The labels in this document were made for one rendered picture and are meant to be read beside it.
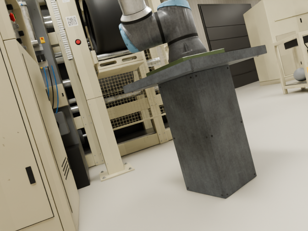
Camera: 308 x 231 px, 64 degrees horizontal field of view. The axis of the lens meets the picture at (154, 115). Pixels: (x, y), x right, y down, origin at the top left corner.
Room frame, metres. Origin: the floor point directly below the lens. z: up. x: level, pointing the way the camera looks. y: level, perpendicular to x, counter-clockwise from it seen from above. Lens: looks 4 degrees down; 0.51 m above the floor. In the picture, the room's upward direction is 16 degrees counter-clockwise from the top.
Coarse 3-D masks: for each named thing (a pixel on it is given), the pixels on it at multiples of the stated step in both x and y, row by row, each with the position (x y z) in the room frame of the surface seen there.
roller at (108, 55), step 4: (112, 52) 1.91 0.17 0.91; (116, 52) 1.91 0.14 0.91; (120, 52) 1.92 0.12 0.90; (124, 52) 1.93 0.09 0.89; (128, 52) 1.94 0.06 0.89; (136, 52) 1.97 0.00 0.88; (100, 56) 1.88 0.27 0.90; (104, 56) 1.89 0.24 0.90; (108, 56) 1.90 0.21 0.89; (112, 56) 1.91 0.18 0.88; (116, 56) 1.92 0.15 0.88
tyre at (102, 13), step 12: (84, 0) 2.05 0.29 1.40; (96, 0) 1.77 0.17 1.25; (108, 0) 1.79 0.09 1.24; (84, 12) 2.16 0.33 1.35; (96, 12) 1.77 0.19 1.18; (108, 12) 1.78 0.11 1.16; (120, 12) 1.80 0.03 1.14; (96, 24) 1.80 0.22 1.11; (108, 24) 1.79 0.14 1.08; (96, 36) 1.86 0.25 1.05; (108, 36) 1.82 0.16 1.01; (120, 36) 1.86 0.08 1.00; (96, 48) 2.18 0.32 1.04; (108, 48) 1.89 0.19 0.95; (120, 48) 1.93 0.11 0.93
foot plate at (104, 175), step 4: (124, 164) 2.10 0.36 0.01; (128, 164) 2.08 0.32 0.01; (124, 168) 1.98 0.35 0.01; (128, 168) 1.94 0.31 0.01; (132, 168) 1.91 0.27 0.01; (100, 172) 2.05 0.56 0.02; (104, 172) 2.03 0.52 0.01; (116, 172) 1.92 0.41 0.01; (120, 172) 1.89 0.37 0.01; (124, 172) 1.87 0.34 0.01; (100, 176) 1.93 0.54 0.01; (104, 176) 1.85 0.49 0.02; (108, 176) 1.87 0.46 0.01; (112, 176) 1.84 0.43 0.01; (104, 180) 1.83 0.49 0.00
